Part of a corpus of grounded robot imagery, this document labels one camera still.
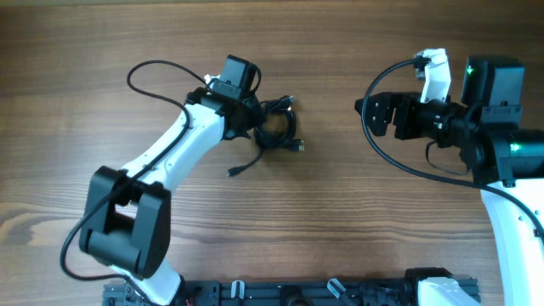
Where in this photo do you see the thin black cable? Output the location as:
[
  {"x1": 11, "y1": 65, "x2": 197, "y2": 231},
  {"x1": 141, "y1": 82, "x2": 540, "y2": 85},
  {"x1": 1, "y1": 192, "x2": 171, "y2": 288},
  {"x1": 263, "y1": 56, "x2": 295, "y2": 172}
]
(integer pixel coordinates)
[{"x1": 226, "y1": 101, "x2": 298, "y2": 178}]

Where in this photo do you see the thick black USB cable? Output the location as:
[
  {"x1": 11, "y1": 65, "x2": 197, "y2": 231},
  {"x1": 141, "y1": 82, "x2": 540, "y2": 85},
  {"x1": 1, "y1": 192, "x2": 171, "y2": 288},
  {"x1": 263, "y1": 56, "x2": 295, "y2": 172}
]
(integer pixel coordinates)
[{"x1": 252, "y1": 94, "x2": 306, "y2": 153}]

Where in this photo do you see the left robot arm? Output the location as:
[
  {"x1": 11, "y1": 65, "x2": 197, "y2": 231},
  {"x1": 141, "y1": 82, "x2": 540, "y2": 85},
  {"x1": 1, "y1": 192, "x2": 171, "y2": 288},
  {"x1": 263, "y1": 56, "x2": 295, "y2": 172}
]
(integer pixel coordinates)
[{"x1": 71, "y1": 55, "x2": 265, "y2": 305}]

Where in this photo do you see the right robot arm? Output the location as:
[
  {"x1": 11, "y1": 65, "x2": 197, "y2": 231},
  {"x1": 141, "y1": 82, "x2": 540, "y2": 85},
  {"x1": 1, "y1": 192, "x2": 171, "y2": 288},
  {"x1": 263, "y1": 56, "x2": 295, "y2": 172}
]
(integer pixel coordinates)
[{"x1": 354, "y1": 49, "x2": 543, "y2": 305}]

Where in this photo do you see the left camera black cable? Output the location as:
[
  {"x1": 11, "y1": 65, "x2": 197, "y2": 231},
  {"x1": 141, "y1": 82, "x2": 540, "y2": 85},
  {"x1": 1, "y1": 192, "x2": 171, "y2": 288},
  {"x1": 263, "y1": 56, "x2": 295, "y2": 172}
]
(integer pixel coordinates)
[{"x1": 59, "y1": 59, "x2": 213, "y2": 282}]

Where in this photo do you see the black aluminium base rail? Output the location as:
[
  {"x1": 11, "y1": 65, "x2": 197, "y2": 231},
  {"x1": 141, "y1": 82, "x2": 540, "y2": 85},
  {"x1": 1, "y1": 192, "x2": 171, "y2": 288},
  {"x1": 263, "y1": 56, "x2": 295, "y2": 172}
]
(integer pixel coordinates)
[{"x1": 101, "y1": 278, "x2": 481, "y2": 306}]

